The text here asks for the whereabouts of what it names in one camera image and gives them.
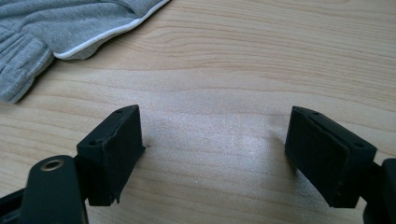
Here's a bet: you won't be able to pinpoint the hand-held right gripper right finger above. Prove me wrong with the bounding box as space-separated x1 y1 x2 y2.
284 105 378 209

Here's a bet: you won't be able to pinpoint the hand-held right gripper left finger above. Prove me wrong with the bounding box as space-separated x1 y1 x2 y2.
76 104 147 207

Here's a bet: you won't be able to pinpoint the grey pants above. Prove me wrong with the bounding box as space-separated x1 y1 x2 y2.
0 0 172 105

